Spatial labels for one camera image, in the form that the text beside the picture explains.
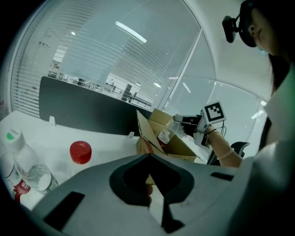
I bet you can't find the person's torso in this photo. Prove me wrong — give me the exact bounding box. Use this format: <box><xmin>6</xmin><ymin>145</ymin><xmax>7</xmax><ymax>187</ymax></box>
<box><xmin>225</xmin><ymin>69</ymin><xmax>295</xmax><ymax>236</ymax></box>

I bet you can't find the black cable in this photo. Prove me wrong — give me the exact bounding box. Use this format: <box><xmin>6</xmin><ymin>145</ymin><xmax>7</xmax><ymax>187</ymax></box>
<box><xmin>219</xmin><ymin>121</ymin><xmax>228</xmax><ymax>137</ymax></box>

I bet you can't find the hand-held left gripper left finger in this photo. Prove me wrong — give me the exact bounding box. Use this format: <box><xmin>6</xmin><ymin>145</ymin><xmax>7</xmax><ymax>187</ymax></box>
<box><xmin>29</xmin><ymin>153</ymin><xmax>167</xmax><ymax>236</ymax></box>

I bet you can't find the long dark desk divider panel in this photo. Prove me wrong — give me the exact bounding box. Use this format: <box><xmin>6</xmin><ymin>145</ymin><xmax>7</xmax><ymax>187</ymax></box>
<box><xmin>38</xmin><ymin>76</ymin><xmax>153</xmax><ymax>137</ymax></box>

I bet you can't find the pale wrist bangle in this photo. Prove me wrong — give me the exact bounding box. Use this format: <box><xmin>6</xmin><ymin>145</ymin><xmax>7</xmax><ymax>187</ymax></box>
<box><xmin>216</xmin><ymin>147</ymin><xmax>235</xmax><ymax>161</ymax></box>

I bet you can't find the person's head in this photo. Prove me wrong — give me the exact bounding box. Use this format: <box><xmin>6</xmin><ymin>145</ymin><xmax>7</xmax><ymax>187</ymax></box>
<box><xmin>248</xmin><ymin>6</ymin><xmax>295</xmax><ymax>59</ymax></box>

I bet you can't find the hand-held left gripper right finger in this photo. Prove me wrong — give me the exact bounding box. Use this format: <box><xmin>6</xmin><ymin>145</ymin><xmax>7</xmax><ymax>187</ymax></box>
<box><xmin>149</xmin><ymin>153</ymin><xmax>252</xmax><ymax>236</ymax></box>

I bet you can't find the white table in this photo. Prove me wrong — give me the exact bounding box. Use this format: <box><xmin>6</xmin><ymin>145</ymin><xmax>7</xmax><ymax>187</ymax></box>
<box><xmin>0</xmin><ymin>110</ymin><xmax>208</xmax><ymax>211</ymax></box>

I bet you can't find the brown cardboard box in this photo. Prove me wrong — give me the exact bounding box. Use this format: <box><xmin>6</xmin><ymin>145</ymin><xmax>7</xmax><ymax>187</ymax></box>
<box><xmin>136</xmin><ymin>108</ymin><xmax>205</xmax><ymax>163</ymax></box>

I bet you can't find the person's right forearm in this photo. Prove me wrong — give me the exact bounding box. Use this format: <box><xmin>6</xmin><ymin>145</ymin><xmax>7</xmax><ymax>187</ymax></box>
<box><xmin>206</xmin><ymin>125</ymin><xmax>243</xmax><ymax>168</ymax></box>

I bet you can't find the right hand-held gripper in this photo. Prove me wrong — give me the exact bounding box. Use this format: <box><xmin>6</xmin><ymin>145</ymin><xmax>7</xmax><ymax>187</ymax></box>
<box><xmin>172</xmin><ymin>100</ymin><xmax>227</xmax><ymax>148</ymax></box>

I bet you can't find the black head-worn camera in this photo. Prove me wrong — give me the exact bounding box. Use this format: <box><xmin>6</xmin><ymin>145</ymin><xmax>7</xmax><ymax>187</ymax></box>
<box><xmin>222</xmin><ymin>0</ymin><xmax>258</xmax><ymax>48</ymax></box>

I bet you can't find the black office chair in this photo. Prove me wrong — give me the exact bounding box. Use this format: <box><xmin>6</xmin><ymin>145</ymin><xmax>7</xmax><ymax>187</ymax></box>
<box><xmin>206</xmin><ymin>142</ymin><xmax>251</xmax><ymax>165</ymax></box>

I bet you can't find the clear plastic bottle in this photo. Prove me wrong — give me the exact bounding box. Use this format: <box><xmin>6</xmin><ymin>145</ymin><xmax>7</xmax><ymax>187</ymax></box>
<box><xmin>0</xmin><ymin>128</ymin><xmax>59</xmax><ymax>193</ymax></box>

